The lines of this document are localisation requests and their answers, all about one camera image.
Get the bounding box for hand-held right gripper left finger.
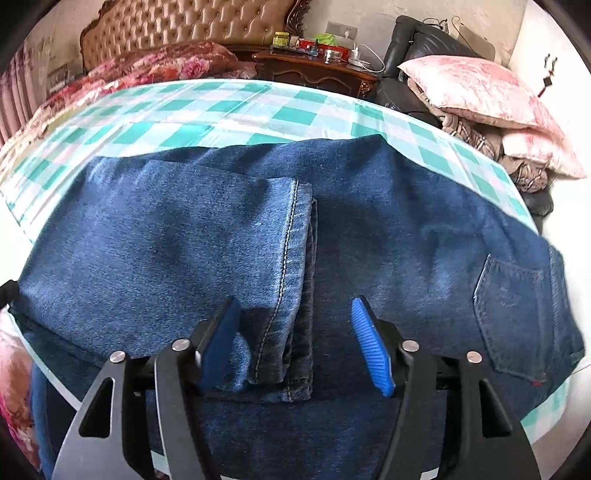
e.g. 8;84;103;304
51;296;242;480

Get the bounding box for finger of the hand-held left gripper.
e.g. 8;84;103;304
0;279;19;309

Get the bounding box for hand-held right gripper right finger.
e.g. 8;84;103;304
351;296;541;480

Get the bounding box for blue denim pants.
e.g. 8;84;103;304
9;134;587;480

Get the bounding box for pink floral quilt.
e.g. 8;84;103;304
0;307;43;472

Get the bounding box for pink curtain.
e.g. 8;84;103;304
0;46;43;145

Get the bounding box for brown plaid blanket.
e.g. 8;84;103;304
434;111;550;195

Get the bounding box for teal checked cloth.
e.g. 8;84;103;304
0;78;570;480

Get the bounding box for small pink floral pillow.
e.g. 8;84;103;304
501;124;588;179

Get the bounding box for red floral blanket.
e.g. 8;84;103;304
0;41;257;153

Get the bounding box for large pink floral pillow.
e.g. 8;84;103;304
397;55;553;131

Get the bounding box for dark wooden nightstand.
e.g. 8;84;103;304
252;46;380;99

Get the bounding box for white power strip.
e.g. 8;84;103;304
347;44;385;73

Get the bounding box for black leather chair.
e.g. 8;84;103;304
376;15;555;220

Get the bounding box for beige tote bag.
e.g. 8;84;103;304
443;16;497;58

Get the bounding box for tufted tan headboard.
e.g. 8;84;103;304
79;0;310;75

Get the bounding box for dark red wall ornament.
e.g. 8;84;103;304
538;55;558;99

